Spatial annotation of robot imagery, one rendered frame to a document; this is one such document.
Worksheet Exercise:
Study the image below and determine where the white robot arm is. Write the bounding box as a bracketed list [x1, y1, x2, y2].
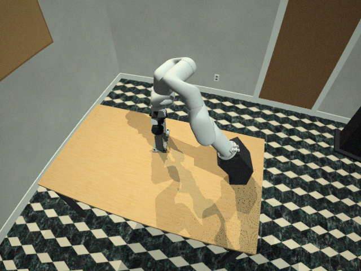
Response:
[150, 57, 240, 160]

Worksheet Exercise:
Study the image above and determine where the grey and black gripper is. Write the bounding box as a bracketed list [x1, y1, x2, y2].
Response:
[149, 105, 169, 124]

